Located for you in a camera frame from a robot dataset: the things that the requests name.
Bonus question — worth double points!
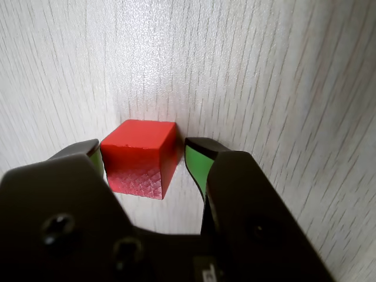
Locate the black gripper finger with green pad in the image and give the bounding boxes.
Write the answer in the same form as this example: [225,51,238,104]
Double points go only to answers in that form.
[0,139,147,282]
[184,137,335,282]

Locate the red wooden cube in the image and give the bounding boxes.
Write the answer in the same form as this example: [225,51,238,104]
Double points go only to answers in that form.
[100,119,178,201]

